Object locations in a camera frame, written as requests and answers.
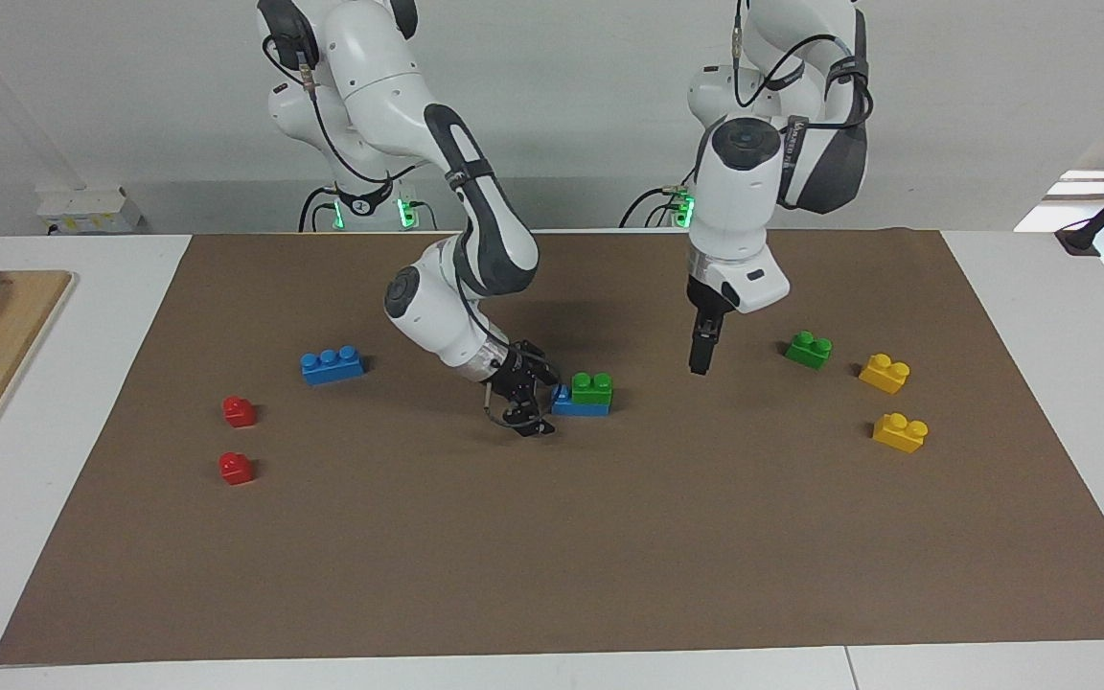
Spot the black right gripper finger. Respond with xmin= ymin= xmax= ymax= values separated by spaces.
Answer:
xmin=525 ymin=340 xmax=563 ymax=389
xmin=504 ymin=407 xmax=558 ymax=440

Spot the blue three-stud toy brick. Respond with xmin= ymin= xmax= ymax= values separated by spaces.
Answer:
xmin=300 ymin=345 xmax=367 ymax=387
xmin=550 ymin=383 xmax=611 ymax=418

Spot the green two-stud toy brick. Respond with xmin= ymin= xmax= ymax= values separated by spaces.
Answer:
xmin=570 ymin=371 xmax=614 ymax=407
xmin=784 ymin=331 xmax=834 ymax=371

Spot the brown paper table mat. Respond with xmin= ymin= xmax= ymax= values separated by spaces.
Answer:
xmin=0 ymin=228 xmax=1104 ymax=666

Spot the yellow two-stud toy brick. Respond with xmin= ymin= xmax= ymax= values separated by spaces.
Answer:
xmin=859 ymin=353 xmax=911 ymax=395
xmin=872 ymin=412 xmax=930 ymax=454

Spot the white cardboard box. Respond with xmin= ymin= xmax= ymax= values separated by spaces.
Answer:
xmin=34 ymin=186 xmax=144 ymax=237

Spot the black base cable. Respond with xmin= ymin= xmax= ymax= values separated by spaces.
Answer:
xmin=619 ymin=142 xmax=711 ymax=229
xmin=298 ymin=184 xmax=342 ymax=233

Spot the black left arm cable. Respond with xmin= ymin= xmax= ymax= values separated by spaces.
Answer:
xmin=730 ymin=0 xmax=874 ymax=130

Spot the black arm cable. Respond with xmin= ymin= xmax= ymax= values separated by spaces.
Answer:
xmin=730 ymin=0 xmax=874 ymax=130
xmin=260 ymin=34 xmax=553 ymax=432

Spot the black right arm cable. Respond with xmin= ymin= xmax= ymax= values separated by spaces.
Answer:
xmin=260 ymin=34 xmax=553 ymax=432

